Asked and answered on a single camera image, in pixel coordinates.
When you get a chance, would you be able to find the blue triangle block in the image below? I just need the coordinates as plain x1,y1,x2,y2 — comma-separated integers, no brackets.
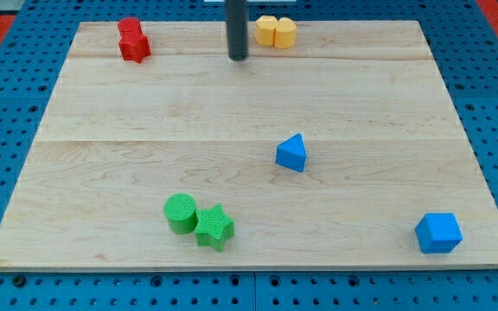
275,133,307,173

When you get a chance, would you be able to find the green star block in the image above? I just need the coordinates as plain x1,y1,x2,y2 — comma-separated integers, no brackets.
194,204,235,252

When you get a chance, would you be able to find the green cylinder block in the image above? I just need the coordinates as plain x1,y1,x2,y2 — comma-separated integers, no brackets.
163,193,197,235

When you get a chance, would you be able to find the wooden board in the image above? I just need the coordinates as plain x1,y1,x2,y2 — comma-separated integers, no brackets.
0,21,498,272

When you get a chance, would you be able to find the yellow heart block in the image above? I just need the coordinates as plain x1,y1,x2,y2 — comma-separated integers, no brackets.
274,17,297,48

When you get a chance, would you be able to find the yellow hexagon block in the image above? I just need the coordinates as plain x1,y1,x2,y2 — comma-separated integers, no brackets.
255,16,278,47

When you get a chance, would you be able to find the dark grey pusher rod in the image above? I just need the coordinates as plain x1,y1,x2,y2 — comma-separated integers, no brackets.
224,0,248,61

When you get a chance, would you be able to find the red star block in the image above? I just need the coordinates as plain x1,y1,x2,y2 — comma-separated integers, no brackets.
118,34,152,63

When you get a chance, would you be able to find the red cylinder block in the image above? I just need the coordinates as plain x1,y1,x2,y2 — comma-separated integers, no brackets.
118,16,143,36

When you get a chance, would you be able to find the blue cube block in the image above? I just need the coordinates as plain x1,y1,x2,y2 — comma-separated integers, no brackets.
415,213,463,254

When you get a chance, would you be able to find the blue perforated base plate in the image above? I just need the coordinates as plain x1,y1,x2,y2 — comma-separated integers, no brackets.
0,0,498,310

